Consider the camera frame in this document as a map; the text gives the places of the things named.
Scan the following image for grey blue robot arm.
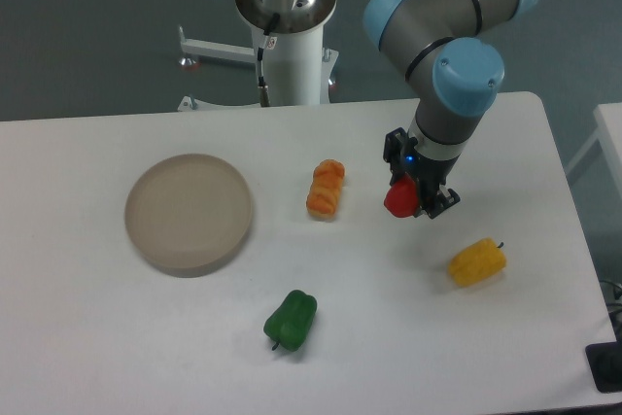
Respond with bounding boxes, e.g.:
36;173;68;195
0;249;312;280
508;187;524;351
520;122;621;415
235;0;538;218

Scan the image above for red pepper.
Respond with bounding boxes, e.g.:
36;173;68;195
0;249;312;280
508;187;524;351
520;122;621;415
384;176;420;219

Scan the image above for green pepper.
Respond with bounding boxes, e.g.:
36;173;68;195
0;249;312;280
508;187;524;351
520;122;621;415
263;290;318;352

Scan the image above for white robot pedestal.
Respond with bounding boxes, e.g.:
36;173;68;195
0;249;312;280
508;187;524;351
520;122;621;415
178;0;339;107

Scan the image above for yellow pepper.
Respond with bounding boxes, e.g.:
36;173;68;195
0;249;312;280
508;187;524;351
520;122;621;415
447;238;507;288

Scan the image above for white side table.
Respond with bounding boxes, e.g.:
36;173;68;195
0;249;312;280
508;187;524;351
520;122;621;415
565;103;621;184

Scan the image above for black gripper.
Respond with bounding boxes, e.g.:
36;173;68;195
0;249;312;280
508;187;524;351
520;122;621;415
383;128;461;219

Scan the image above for orange bread loaf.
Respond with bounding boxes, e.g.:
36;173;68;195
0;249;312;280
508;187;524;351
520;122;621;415
306;159;345;220

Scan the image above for beige round plate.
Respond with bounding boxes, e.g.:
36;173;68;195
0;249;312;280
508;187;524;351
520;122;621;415
124;154;254;278

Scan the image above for black grey cable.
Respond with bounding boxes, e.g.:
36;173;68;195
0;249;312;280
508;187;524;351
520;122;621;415
255;11;281;108

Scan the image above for black device at table edge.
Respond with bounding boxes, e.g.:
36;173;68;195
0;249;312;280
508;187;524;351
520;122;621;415
585;341;621;394

